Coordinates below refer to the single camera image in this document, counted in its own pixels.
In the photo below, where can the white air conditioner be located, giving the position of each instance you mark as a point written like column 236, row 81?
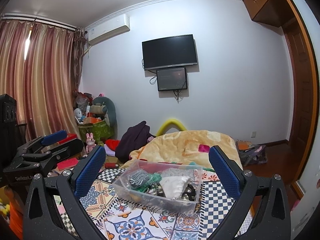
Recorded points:
column 104, row 30

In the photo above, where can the dark bag on floor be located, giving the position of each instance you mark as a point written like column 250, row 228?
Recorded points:
column 251, row 154

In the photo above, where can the clear plastic storage box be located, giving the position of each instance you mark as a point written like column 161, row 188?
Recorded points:
column 153, row 196

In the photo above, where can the wooden door frame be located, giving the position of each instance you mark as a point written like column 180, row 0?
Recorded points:
column 306, row 87

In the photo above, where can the white drawstring pouch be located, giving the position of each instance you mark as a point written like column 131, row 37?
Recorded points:
column 174, row 186

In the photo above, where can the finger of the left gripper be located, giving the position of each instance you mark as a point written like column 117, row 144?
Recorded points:
column 54, row 138

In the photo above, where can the green knitted cloth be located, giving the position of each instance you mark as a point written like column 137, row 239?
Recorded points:
column 154, row 178

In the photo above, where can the pink beige curtain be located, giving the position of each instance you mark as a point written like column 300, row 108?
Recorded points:
column 41, row 68

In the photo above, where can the grey knitted cloth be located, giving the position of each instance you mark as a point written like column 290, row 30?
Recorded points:
column 138, row 178

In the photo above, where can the small wall monitor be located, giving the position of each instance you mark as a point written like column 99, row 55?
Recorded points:
column 172, row 79

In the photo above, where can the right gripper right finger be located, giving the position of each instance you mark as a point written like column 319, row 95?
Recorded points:
column 238, row 186

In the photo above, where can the dark purple clothing pile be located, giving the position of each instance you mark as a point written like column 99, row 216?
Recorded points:
column 136, row 137

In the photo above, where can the large wall television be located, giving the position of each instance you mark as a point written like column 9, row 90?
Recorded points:
column 174, row 51

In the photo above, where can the green storage basket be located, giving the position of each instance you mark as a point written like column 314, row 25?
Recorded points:
column 100, row 130

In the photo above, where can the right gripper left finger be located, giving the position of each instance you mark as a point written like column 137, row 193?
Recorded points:
column 74, row 185

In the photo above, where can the yellow foam arch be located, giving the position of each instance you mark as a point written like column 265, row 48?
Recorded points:
column 168, row 124

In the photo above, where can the pink bunny toy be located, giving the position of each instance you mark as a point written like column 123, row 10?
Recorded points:
column 90, row 142

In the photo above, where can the grey green plush toy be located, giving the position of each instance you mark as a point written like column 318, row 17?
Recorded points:
column 104, row 107

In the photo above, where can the wooden overhead cabinet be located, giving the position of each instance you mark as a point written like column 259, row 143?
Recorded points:
column 271, row 12

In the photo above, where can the beige fleece blanket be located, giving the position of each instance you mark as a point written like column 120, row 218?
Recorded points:
column 185, row 147

